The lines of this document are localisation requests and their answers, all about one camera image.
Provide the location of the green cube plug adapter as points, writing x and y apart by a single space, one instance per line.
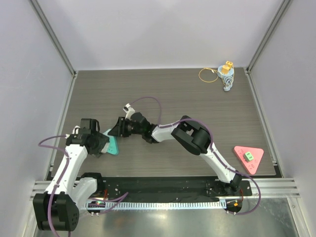
248 156

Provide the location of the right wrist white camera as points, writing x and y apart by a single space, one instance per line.
128 109

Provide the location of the light blue cable holder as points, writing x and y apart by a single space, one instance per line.
227 79

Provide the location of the pink triangular power socket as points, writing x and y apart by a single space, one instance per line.
251 167

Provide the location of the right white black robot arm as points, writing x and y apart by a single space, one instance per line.
192 135

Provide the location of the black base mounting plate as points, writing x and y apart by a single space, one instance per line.
159 186

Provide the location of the aluminium frame rail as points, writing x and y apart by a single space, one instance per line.
277 187

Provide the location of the white cube plug adapter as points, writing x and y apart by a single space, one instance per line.
105 148

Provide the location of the slotted cable duct strip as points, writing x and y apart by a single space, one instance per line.
154 206

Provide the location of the teal triangular power socket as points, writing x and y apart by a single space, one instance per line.
112 147

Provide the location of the yellow connector block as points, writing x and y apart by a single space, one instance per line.
227 67

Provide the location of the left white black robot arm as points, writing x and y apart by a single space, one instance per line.
59 206

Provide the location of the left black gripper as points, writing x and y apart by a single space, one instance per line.
102 139

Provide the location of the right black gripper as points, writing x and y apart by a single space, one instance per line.
122 127

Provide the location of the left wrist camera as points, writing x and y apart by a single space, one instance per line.
74 131

